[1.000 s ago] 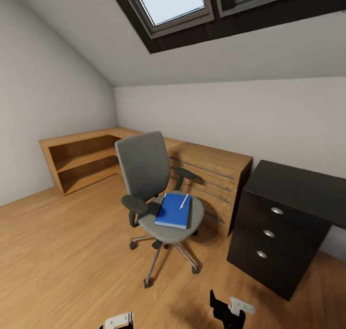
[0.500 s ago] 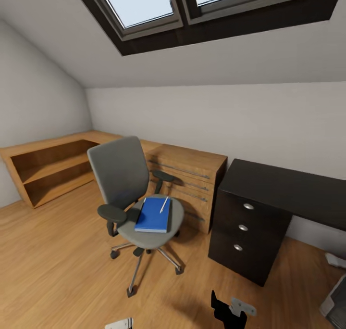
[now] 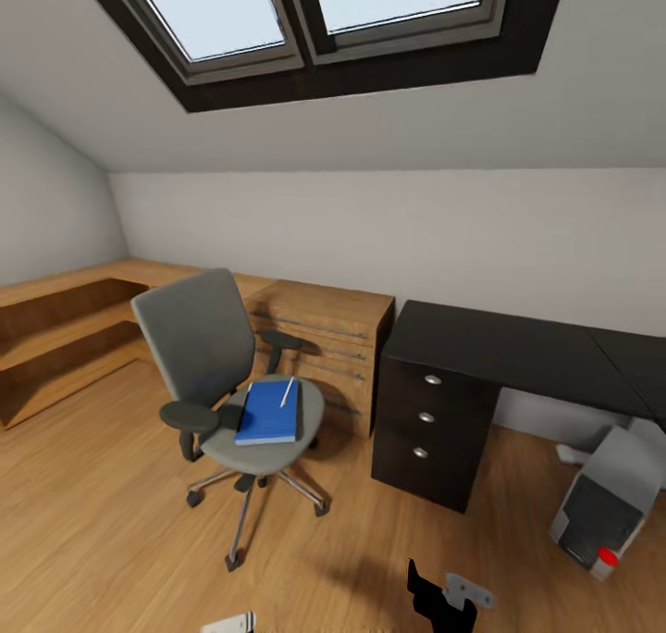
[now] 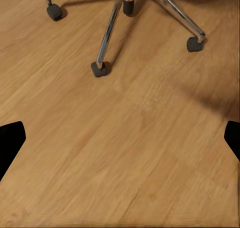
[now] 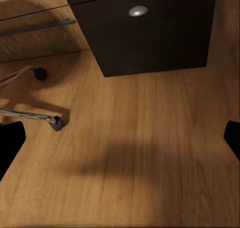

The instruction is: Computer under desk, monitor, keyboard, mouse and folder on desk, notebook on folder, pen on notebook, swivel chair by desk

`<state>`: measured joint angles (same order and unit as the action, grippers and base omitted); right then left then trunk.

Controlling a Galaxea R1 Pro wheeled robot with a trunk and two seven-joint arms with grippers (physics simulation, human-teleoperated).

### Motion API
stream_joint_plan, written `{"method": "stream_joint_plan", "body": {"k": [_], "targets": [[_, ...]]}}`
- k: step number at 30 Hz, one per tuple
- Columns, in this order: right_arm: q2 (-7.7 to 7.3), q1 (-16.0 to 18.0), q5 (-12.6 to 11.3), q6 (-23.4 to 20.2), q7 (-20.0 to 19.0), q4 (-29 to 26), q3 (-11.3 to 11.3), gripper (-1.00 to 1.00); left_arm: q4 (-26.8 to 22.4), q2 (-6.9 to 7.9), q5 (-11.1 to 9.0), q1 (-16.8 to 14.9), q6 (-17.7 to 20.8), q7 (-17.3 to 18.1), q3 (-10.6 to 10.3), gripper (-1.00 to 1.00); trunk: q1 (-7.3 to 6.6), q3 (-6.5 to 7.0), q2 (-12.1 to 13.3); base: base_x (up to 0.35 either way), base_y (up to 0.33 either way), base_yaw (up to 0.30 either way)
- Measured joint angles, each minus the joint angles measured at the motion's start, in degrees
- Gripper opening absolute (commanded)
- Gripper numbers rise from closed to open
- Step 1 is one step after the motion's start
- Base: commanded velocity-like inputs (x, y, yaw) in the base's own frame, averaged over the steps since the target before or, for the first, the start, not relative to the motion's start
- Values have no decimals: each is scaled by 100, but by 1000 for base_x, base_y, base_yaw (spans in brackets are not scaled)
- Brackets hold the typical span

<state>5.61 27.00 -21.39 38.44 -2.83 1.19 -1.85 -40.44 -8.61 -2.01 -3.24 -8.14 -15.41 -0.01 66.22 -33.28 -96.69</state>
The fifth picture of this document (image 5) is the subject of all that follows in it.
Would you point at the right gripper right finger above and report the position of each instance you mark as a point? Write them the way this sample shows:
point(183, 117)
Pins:
point(232, 137)

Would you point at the swivel chair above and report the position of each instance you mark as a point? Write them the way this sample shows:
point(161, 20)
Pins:
point(40, 73)

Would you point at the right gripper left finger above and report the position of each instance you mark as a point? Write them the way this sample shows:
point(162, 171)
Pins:
point(12, 137)

